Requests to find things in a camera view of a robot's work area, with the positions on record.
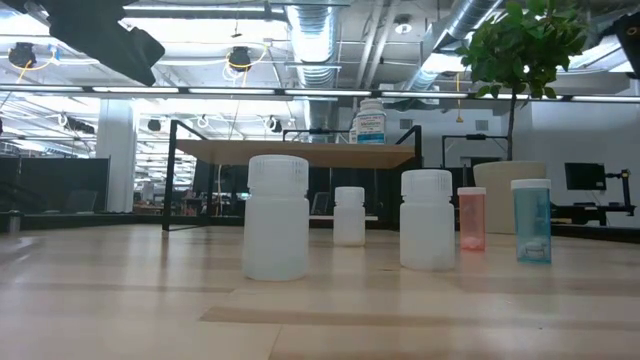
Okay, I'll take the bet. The black background desk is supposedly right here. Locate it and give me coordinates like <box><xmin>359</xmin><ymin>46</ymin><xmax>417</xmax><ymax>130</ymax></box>
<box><xmin>548</xmin><ymin>199</ymin><xmax>637</xmax><ymax>227</ymax></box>

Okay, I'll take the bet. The green leafy plant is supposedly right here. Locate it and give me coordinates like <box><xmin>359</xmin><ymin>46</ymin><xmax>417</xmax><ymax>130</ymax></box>
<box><xmin>454</xmin><ymin>0</ymin><xmax>589</xmax><ymax>162</ymax></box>

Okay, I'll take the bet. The black background rig frame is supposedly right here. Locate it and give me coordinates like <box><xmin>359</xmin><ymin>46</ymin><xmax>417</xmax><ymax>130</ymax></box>
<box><xmin>441</xmin><ymin>133</ymin><xmax>511</xmax><ymax>169</ymax></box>

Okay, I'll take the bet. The white pillar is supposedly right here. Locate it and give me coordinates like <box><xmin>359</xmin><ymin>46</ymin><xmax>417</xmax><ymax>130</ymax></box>
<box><xmin>95</xmin><ymin>98</ymin><xmax>139</xmax><ymax>214</ymax></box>

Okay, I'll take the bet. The black partition panel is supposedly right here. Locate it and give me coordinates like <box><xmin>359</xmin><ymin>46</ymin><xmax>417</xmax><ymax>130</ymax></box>
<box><xmin>0</xmin><ymin>155</ymin><xmax>111</xmax><ymax>215</ymax></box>

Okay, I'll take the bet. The white round plant pot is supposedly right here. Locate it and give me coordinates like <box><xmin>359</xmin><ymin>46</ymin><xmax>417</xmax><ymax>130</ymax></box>
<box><xmin>472</xmin><ymin>160</ymin><xmax>548</xmax><ymax>235</ymax></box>

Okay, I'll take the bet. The black ceiling cable reel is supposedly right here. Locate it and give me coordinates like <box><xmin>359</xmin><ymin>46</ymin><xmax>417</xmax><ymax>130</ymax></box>
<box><xmin>222</xmin><ymin>45</ymin><xmax>271</xmax><ymax>81</ymax></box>
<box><xmin>7</xmin><ymin>42</ymin><xmax>56</xmax><ymax>84</ymax></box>

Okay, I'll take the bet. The teal blue pill vial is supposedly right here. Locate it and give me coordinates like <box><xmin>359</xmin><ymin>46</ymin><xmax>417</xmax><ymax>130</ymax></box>
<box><xmin>510</xmin><ymin>178</ymin><xmax>553</xmax><ymax>265</ymax></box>

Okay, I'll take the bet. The black table frame rail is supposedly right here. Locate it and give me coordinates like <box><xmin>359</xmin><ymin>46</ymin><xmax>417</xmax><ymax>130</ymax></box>
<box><xmin>164</xmin><ymin>214</ymin><xmax>476</xmax><ymax>232</ymax></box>
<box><xmin>537</xmin><ymin>222</ymin><xmax>640</xmax><ymax>246</ymax></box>
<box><xmin>0</xmin><ymin>210</ymin><xmax>166</xmax><ymax>234</ymax></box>

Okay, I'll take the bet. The small black background monitor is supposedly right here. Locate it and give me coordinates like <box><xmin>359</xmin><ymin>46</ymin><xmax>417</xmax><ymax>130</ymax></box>
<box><xmin>564</xmin><ymin>162</ymin><xmax>608</xmax><ymax>192</ymax></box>

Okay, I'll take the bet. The grey office chair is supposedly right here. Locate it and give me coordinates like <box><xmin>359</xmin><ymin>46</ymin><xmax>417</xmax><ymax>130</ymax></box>
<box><xmin>310</xmin><ymin>191</ymin><xmax>333</xmax><ymax>216</ymax></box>

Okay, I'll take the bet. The slanted silver air duct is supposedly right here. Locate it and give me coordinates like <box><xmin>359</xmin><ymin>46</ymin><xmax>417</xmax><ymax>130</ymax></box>
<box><xmin>399</xmin><ymin>0</ymin><xmax>504</xmax><ymax>94</ymax></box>

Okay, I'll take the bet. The ribbed silver air duct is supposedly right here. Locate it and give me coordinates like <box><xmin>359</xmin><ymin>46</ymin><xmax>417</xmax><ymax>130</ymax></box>
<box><xmin>284</xmin><ymin>0</ymin><xmax>347</xmax><ymax>132</ymax></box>

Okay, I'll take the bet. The pink translucent vial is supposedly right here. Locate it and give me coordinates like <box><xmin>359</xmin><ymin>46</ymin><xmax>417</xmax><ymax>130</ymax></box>
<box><xmin>456</xmin><ymin>186</ymin><xmax>487</xmax><ymax>252</ymax></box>

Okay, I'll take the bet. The yellow hanging cord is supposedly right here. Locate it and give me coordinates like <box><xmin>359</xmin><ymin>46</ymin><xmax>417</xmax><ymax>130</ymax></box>
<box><xmin>453</xmin><ymin>72</ymin><xmax>464</xmax><ymax>124</ymax></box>

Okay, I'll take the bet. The translucent white plastic bottle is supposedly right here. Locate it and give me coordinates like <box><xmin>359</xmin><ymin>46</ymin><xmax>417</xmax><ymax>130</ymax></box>
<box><xmin>399</xmin><ymin>169</ymin><xmax>457</xmax><ymax>273</ymax></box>
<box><xmin>242</xmin><ymin>154</ymin><xmax>311</xmax><ymax>282</ymax></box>
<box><xmin>332</xmin><ymin>186</ymin><xmax>367</xmax><ymax>247</ymax></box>

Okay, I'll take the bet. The wooden shelf with black frame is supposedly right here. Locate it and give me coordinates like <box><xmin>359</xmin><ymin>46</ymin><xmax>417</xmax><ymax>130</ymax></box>
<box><xmin>160</xmin><ymin>118</ymin><xmax>425</xmax><ymax>239</ymax></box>

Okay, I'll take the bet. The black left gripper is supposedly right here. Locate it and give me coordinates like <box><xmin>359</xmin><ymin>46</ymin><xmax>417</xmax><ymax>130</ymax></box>
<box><xmin>42</xmin><ymin>0</ymin><xmax>167</xmax><ymax>88</ymax></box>

